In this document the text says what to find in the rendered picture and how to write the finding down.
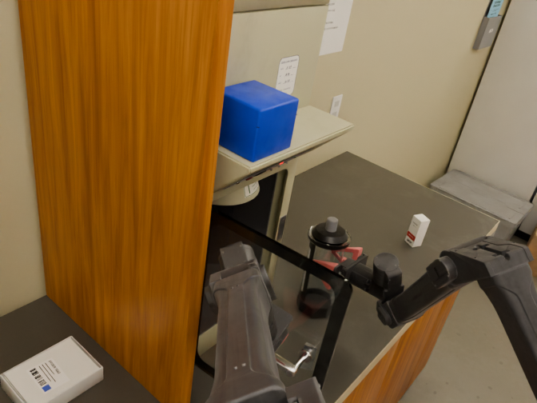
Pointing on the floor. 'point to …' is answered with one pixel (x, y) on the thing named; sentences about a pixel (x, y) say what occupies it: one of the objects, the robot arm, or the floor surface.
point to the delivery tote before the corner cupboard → (485, 201)
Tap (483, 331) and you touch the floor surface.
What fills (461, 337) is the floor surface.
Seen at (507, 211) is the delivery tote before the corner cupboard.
